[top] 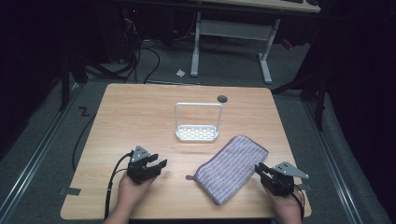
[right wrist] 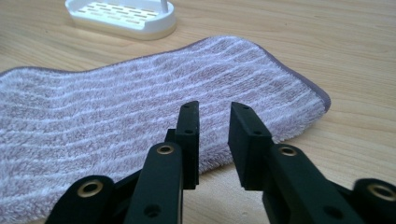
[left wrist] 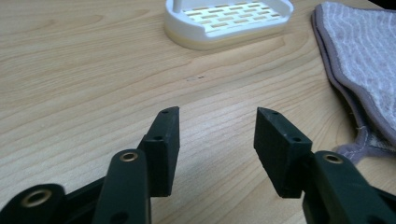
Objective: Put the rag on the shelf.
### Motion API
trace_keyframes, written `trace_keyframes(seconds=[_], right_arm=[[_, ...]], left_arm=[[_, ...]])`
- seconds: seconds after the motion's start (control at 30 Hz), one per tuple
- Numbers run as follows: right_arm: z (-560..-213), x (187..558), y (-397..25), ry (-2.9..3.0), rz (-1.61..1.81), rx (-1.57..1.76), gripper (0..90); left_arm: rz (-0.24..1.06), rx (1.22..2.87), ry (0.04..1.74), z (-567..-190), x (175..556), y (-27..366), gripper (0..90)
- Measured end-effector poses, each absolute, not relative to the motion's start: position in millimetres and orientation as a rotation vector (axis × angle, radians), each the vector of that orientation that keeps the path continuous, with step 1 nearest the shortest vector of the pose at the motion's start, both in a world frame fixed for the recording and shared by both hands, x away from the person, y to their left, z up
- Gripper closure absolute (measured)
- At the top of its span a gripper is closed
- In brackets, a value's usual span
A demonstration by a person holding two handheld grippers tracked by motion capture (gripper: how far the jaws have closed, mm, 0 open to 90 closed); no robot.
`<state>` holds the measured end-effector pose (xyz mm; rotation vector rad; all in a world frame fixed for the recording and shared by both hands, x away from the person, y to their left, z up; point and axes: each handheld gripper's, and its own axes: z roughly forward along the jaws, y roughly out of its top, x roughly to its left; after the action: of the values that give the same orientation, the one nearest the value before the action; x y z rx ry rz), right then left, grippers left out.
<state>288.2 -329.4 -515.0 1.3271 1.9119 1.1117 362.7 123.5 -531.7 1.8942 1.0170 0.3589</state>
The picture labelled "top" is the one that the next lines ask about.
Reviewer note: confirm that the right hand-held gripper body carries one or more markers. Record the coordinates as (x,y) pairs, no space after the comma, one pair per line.
(281,183)

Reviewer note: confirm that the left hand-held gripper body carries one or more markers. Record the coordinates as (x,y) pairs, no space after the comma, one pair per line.
(138,172)

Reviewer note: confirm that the grey striped cloth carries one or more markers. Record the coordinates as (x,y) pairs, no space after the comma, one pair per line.
(232,169)

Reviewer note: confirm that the person's left hand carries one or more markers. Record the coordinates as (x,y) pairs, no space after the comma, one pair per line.
(130,194)

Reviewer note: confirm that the person's right hand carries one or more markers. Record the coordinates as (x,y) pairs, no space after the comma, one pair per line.
(288,207)

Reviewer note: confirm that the grey tape strip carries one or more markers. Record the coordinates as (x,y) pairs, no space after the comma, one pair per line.
(304,187)
(70,191)

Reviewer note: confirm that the black stand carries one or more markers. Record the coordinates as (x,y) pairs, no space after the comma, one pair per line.
(64,84)
(320,102)

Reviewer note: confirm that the crumpled white paper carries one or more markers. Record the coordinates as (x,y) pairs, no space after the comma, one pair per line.
(180,73)

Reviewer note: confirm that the small red object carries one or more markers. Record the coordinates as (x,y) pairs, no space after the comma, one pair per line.
(287,44)

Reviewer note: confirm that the white-legged desk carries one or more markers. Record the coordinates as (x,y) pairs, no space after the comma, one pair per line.
(233,29)

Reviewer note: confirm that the black keyboard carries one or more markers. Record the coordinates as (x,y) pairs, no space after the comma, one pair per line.
(292,1)

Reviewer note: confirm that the metal floor rail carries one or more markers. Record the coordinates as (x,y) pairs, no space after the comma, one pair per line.
(40,149)
(333,161)

